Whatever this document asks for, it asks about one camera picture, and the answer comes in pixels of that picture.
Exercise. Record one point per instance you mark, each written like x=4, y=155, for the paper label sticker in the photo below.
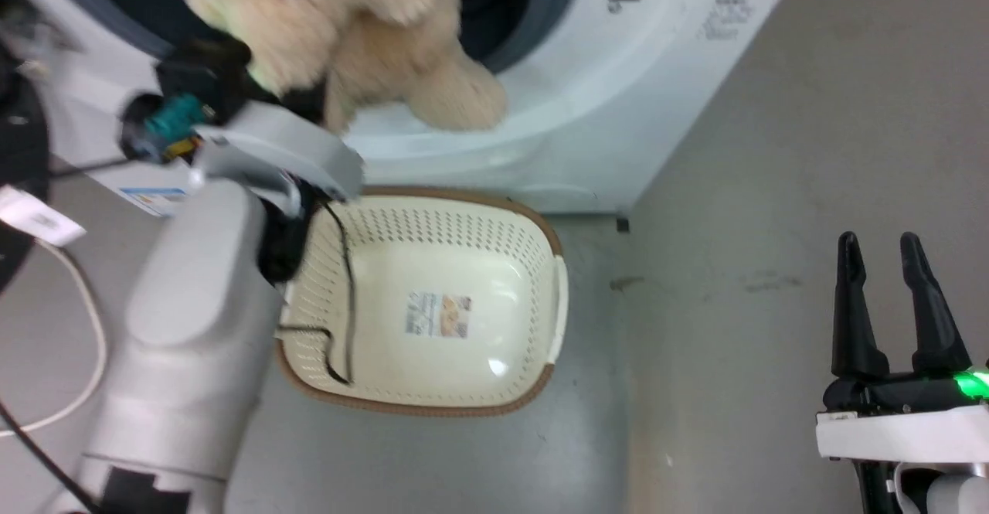
x=438, y=314

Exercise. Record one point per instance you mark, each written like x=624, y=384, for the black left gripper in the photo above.
x=202, y=73

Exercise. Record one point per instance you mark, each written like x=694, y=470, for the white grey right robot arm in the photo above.
x=943, y=491

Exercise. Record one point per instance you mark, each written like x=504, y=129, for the white rectangular plug tag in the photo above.
x=39, y=218

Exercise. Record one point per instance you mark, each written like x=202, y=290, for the blue white energy label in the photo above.
x=154, y=200

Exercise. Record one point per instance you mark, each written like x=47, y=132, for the white front-load washing machine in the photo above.
x=603, y=97

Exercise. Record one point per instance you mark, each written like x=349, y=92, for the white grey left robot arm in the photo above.
x=193, y=321

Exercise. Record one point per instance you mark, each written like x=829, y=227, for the dark round washer door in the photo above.
x=19, y=151

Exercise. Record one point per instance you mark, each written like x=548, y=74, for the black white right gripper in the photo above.
x=904, y=425

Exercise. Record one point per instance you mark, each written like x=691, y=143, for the black washer foot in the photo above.
x=623, y=225

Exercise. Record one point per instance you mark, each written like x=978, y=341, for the cream perforated laundry basket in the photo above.
x=463, y=267

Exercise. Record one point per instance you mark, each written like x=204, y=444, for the beige plush teddy bear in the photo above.
x=386, y=42

